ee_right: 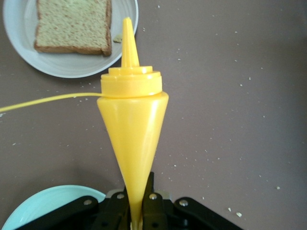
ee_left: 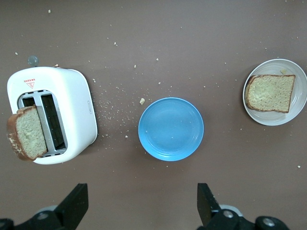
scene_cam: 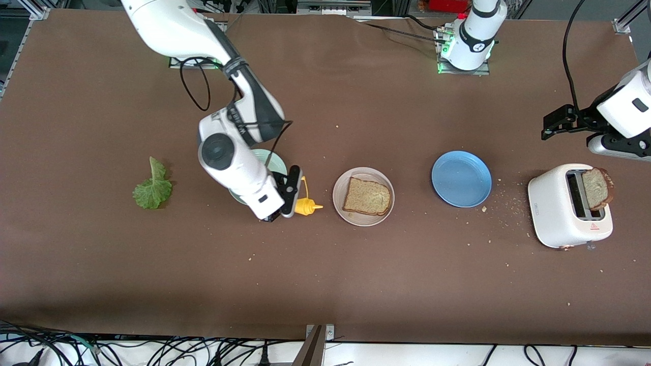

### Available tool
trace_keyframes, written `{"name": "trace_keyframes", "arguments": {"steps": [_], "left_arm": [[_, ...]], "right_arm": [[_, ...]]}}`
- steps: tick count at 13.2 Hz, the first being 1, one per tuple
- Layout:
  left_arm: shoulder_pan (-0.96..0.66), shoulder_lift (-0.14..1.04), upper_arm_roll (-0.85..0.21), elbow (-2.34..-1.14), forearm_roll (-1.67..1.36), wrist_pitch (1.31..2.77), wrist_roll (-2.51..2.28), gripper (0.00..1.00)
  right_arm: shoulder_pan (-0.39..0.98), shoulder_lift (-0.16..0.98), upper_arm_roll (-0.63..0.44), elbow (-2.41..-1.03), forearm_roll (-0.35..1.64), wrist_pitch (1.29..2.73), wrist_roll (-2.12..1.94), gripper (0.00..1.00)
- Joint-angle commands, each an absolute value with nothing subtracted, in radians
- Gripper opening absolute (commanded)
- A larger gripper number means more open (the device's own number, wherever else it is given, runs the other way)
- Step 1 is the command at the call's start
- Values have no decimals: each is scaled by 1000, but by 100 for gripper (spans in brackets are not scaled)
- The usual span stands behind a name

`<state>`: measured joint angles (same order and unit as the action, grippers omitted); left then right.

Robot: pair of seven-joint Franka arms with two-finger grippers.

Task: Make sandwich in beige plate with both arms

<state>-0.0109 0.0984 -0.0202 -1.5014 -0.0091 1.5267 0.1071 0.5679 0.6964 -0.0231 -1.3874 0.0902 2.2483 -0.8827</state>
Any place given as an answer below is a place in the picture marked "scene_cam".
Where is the green lettuce leaf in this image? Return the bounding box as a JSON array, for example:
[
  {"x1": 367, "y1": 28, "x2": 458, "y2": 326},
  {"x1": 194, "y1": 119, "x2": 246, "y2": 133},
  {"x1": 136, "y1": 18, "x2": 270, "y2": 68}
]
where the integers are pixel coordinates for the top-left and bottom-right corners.
[{"x1": 132, "y1": 157, "x2": 173, "y2": 210}]

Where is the yellow mustard squeeze bottle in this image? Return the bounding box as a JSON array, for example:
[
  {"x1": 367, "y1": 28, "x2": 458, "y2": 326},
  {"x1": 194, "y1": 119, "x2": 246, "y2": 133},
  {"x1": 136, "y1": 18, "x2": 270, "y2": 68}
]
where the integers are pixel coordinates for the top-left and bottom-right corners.
[{"x1": 294, "y1": 175, "x2": 324, "y2": 217}]

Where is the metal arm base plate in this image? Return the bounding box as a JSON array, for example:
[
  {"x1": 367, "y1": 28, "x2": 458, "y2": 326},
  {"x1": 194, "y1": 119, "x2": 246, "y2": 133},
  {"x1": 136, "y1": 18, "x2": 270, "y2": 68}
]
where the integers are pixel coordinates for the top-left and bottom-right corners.
[
  {"x1": 435, "y1": 25, "x2": 491, "y2": 76},
  {"x1": 169, "y1": 55, "x2": 224, "y2": 69}
]

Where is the small metal bracket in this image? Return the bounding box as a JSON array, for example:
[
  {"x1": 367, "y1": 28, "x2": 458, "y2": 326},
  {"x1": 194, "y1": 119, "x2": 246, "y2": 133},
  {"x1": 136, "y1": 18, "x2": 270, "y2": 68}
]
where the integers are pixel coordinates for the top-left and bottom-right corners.
[{"x1": 305, "y1": 324, "x2": 336, "y2": 342}]

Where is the beige plate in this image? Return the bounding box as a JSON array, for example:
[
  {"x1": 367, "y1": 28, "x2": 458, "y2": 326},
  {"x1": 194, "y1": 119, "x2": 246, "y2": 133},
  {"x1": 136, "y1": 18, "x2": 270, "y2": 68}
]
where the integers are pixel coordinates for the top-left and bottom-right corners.
[{"x1": 333, "y1": 167, "x2": 395, "y2": 227}]

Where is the brown crust bread slice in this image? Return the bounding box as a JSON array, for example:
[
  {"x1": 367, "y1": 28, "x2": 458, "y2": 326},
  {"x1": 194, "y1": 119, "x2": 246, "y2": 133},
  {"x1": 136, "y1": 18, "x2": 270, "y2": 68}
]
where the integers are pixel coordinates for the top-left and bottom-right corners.
[
  {"x1": 581, "y1": 168, "x2": 615, "y2": 211},
  {"x1": 342, "y1": 176, "x2": 392, "y2": 217}
]

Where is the brown table cover sheet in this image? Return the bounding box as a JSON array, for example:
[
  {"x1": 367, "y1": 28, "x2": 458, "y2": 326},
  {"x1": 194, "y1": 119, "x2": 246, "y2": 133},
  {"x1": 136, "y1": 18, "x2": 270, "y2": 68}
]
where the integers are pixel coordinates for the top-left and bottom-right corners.
[{"x1": 0, "y1": 9, "x2": 651, "y2": 347}]

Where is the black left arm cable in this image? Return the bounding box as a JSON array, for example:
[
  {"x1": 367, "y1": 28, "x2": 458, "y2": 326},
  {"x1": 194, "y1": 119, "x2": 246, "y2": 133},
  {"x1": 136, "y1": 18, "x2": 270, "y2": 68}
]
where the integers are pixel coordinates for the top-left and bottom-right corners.
[{"x1": 561, "y1": 0, "x2": 585, "y2": 111}]

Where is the black base cable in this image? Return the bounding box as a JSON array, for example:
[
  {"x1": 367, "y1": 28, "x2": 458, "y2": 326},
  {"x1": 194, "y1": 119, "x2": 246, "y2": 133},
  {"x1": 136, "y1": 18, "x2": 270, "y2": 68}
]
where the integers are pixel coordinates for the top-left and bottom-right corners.
[
  {"x1": 362, "y1": 21, "x2": 448, "y2": 45},
  {"x1": 404, "y1": 14, "x2": 440, "y2": 32}
]

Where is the aluminium frame profile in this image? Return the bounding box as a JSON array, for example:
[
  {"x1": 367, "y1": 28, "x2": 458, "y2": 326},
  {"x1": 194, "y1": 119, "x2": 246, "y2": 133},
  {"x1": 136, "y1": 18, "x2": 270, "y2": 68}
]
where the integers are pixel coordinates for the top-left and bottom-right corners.
[
  {"x1": 613, "y1": 0, "x2": 651, "y2": 35},
  {"x1": 0, "y1": 8, "x2": 50, "y2": 100}
]

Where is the grey power strip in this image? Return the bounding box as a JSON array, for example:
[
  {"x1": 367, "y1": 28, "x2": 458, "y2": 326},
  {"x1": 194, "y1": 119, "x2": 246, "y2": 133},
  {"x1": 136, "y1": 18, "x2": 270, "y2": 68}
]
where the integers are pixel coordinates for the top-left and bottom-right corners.
[{"x1": 297, "y1": 0, "x2": 373, "y2": 17}]

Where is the blue plate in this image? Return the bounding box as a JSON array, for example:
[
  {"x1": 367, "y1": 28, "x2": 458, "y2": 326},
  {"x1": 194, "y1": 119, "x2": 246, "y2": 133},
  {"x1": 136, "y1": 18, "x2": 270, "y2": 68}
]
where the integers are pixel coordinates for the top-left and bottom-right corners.
[{"x1": 431, "y1": 150, "x2": 492, "y2": 208}]

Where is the pale green plate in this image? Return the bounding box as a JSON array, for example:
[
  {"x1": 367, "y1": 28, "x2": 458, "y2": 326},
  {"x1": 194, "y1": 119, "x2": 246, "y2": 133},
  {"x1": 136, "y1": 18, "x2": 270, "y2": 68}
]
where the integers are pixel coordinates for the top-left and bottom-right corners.
[{"x1": 228, "y1": 148, "x2": 288, "y2": 206}]

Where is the grey metal pole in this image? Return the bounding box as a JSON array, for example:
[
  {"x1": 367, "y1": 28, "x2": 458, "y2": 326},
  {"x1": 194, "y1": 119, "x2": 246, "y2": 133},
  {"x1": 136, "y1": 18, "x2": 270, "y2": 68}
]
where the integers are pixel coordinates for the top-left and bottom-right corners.
[{"x1": 291, "y1": 325, "x2": 324, "y2": 366}]

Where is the red box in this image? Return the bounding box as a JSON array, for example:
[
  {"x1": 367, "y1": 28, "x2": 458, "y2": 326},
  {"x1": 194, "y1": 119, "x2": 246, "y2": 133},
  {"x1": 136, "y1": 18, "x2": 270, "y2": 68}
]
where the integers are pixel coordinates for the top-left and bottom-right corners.
[{"x1": 426, "y1": 0, "x2": 471, "y2": 14}]

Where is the white toaster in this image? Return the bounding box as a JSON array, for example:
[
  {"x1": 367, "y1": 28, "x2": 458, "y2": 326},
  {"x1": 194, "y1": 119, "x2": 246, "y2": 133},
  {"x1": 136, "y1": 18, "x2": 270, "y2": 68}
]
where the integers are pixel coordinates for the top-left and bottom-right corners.
[{"x1": 527, "y1": 163, "x2": 614, "y2": 251}]

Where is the black cable tangle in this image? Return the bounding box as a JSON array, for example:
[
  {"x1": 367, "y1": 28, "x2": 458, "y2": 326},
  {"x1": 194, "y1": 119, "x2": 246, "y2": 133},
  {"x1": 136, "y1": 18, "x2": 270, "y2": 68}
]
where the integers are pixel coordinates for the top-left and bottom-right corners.
[{"x1": 0, "y1": 319, "x2": 357, "y2": 366}]

